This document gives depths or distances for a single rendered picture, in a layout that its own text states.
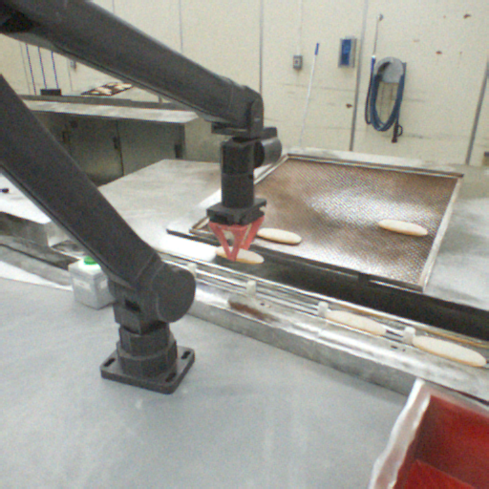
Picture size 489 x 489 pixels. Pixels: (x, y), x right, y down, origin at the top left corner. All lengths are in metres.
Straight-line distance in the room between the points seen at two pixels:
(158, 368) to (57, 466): 0.16
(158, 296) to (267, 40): 4.45
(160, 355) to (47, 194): 0.28
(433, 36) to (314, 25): 1.13
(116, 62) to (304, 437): 0.48
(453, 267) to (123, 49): 0.64
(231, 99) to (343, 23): 3.96
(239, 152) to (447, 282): 0.42
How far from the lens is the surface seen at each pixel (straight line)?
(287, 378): 0.63
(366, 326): 0.69
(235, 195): 0.68
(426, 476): 0.55
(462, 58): 4.29
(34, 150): 0.43
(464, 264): 0.85
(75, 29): 0.45
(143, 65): 0.50
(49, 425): 0.62
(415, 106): 4.35
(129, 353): 0.61
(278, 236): 0.86
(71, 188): 0.45
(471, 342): 0.71
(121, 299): 0.60
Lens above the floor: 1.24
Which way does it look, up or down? 24 degrees down
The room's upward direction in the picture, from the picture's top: straight up
